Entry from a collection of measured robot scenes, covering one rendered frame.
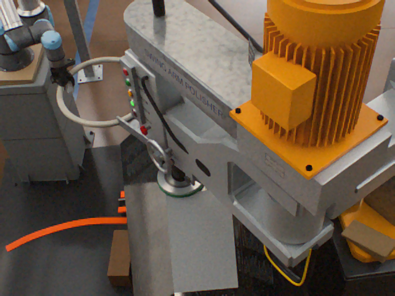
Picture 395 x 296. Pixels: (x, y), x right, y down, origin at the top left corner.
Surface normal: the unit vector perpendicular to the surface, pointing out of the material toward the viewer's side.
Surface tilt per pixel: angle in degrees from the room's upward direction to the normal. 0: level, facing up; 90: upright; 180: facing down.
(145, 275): 45
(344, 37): 90
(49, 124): 90
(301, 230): 90
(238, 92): 0
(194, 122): 4
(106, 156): 0
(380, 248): 11
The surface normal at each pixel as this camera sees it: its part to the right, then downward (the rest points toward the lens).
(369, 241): -0.20, -0.74
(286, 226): -0.39, 0.71
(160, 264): -0.74, -0.38
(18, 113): 0.00, 0.75
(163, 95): 0.61, 0.57
